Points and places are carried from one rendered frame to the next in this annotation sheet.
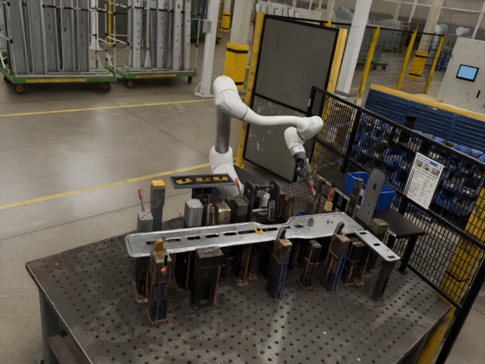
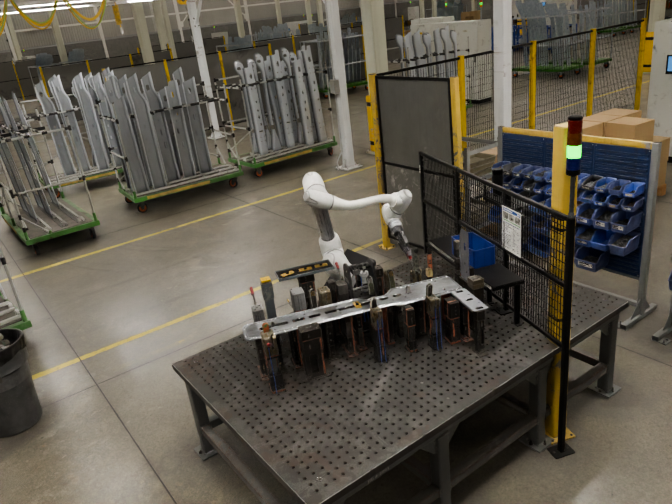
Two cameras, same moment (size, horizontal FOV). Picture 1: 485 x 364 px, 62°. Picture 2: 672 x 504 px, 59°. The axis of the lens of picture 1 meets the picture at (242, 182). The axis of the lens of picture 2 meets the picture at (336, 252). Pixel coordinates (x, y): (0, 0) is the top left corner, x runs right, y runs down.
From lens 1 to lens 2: 1.52 m
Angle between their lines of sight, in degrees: 12
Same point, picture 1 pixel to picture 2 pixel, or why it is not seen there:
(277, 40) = (393, 101)
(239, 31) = not seen: hidden behind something
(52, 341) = (204, 430)
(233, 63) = not seen: hidden behind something
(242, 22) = (378, 68)
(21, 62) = (139, 178)
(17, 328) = (176, 430)
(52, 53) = (169, 160)
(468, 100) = not seen: outside the picture
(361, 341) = (454, 385)
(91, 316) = (226, 394)
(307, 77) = (432, 135)
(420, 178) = (509, 229)
